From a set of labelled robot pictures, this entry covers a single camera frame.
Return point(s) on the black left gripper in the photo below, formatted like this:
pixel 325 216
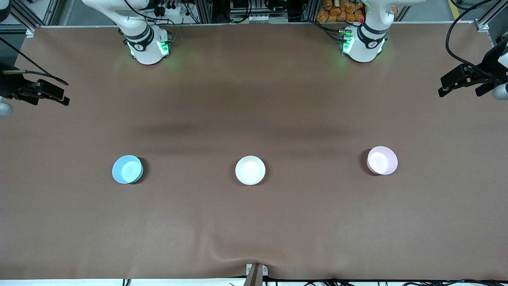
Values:
pixel 487 68

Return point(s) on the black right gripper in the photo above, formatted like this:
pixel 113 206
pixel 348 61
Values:
pixel 11 86

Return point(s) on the blue bowl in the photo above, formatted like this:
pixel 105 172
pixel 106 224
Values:
pixel 127 169

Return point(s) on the pink bowl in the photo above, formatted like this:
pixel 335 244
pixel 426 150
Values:
pixel 382 160

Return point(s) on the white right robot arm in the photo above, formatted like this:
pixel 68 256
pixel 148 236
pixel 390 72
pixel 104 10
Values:
pixel 145 43

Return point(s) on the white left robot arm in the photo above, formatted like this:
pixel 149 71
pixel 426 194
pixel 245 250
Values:
pixel 363 43

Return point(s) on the white bowl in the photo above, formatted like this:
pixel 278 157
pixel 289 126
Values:
pixel 250 170

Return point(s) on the orange objects bin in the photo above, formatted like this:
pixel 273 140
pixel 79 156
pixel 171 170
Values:
pixel 341 11

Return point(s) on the white power strip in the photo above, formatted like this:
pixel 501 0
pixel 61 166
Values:
pixel 170 10

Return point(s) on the brown table mat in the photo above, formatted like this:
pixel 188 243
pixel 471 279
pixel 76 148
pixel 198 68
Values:
pixel 254 99

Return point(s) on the white connector strip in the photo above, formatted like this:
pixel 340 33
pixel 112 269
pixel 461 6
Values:
pixel 260 18

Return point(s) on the metal corner bracket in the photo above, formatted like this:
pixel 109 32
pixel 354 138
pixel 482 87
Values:
pixel 482 26
pixel 30 31

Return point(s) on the aluminium frame post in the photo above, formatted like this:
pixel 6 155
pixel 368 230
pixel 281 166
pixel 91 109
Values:
pixel 203 11
pixel 310 10

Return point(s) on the metal clamp bracket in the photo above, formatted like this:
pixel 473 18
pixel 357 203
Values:
pixel 265 271

